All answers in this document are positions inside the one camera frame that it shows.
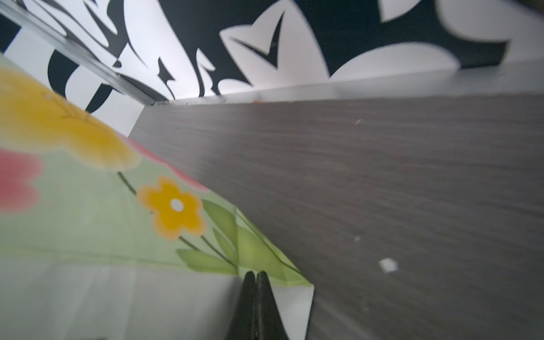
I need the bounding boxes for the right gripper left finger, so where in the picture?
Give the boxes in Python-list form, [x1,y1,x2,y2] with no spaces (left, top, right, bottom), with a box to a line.
[225,271,256,340]

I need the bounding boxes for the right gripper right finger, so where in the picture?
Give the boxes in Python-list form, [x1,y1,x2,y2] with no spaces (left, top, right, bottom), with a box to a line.
[256,271,289,340]

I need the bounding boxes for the aluminium cage frame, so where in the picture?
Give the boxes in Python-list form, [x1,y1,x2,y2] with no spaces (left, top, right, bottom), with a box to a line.
[1,1,159,106]

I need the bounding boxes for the floral paper gift bag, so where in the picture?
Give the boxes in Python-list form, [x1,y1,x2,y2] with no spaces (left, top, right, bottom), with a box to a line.
[1,58,314,339]

